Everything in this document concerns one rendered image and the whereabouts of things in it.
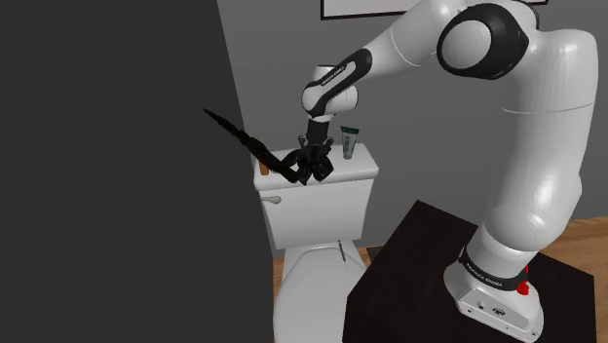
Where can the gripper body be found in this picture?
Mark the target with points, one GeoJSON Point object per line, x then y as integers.
{"type": "Point", "coordinates": [318, 130]}

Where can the black long ribbon-like object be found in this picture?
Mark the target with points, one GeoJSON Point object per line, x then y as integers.
{"type": "Point", "coordinates": [304, 168]}

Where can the black robot stand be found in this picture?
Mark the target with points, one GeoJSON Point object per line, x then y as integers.
{"type": "Point", "coordinates": [403, 285]}

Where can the black-framed wall picture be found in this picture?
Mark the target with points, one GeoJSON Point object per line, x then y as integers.
{"type": "Point", "coordinates": [361, 7]}

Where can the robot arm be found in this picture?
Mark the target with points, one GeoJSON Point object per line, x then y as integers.
{"type": "Point", "coordinates": [541, 142]}

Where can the orange-brown small object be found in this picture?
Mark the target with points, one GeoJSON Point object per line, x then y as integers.
{"type": "Point", "coordinates": [263, 168]}

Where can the thin dark pen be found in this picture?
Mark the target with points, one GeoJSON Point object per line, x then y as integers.
{"type": "Point", "coordinates": [342, 252]}

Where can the white toilet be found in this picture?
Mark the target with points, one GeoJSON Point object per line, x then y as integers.
{"type": "Point", "coordinates": [316, 213]}

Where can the green tube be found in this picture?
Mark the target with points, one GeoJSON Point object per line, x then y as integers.
{"type": "Point", "coordinates": [349, 142]}

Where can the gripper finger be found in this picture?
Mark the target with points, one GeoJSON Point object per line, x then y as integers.
{"type": "Point", "coordinates": [302, 141]}
{"type": "Point", "coordinates": [329, 144]}

